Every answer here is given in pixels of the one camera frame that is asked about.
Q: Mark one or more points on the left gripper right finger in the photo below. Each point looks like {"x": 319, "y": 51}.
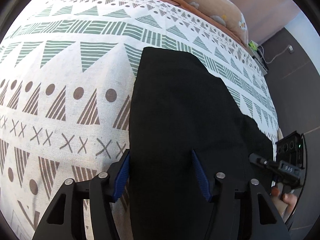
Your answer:
{"x": 206, "y": 186}

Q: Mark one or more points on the black garment with yellow stripes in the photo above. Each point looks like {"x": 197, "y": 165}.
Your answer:
{"x": 179, "y": 109}

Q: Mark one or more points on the patterned white bedspread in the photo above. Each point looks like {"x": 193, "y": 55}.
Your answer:
{"x": 67, "y": 73}

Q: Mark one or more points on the peach cartoon pillow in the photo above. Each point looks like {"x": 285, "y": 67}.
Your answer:
{"x": 225, "y": 13}

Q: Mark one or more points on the right hand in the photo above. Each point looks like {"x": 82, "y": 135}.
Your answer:
{"x": 284, "y": 202}

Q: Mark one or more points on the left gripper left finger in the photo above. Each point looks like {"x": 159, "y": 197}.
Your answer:
{"x": 118, "y": 175}

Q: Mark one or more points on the pink curtain right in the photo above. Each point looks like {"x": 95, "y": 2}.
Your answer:
{"x": 266, "y": 17}

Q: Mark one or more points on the white bedside cabinet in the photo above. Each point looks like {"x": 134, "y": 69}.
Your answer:
{"x": 259, "y": 60}

